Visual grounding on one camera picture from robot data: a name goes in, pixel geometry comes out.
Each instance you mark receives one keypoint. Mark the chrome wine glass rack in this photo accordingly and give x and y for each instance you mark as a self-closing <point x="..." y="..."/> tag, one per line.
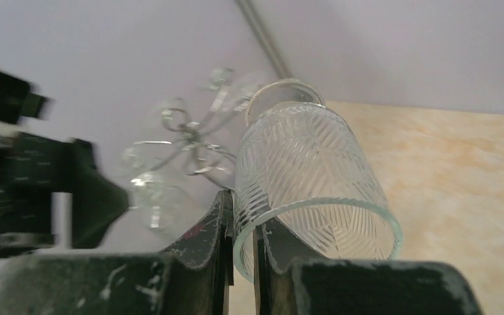
<point x="195" y="138"/>

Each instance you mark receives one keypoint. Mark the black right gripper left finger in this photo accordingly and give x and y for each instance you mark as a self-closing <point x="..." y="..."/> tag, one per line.
<point x="191" y="276"/>

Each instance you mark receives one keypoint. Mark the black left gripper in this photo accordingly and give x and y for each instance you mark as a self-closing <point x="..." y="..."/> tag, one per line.
<point x="33" y="168"/>

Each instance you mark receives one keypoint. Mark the cut pattern stemmed glass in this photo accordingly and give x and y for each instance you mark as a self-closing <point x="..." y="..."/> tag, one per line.
<point x="299" y="164"/>

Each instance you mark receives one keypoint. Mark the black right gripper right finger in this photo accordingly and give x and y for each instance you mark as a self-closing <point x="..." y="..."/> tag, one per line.
<point x="291" y="278"/>

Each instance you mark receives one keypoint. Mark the clear hanging wine glass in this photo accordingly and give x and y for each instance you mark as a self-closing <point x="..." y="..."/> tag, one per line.
<point x="160" y="192"/>

